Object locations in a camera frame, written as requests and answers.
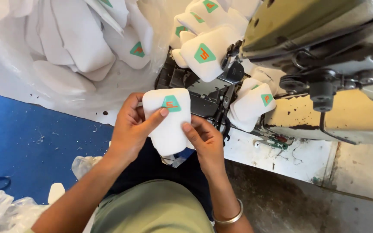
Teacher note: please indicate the heap of clear plastic bags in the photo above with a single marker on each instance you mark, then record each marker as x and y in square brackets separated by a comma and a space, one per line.
[5, 210]

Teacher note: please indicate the blue mat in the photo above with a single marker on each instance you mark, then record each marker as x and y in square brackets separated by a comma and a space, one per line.
[27, 139]

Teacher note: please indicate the person's left hand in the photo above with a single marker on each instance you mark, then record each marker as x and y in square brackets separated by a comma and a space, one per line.
[126, 136]

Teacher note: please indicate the crumpled clear plastic scrap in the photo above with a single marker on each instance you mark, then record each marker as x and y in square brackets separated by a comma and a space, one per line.
[83, 165]

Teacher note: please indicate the clear bag of white pads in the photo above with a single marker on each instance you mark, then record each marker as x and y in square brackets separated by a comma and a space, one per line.
[76, 48]

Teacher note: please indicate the dark trousers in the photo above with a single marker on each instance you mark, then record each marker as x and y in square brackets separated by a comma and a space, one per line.
[160, 171]

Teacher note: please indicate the olive green shirt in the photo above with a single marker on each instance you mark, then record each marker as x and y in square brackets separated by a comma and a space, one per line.
[154, 210]

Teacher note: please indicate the person's right hand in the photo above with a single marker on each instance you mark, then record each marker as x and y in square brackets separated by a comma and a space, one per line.
[209, 149]

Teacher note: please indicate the small plain white pad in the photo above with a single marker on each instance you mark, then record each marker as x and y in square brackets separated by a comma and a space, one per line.
[56, 193]

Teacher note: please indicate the white green-labelled shoe tongue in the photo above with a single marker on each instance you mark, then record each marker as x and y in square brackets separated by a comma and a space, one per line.
[249, 111]
[249, 84]
[170, 136]

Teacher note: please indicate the green thread snips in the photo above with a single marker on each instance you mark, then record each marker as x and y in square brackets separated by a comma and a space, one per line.
[275, 143]

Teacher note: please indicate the pile of labelled white tongues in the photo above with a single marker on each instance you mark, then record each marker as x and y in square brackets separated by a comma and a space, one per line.
[202, 68]

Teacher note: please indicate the beige industrial sewing machine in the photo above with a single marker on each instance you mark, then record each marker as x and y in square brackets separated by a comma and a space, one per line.
[303, 29]

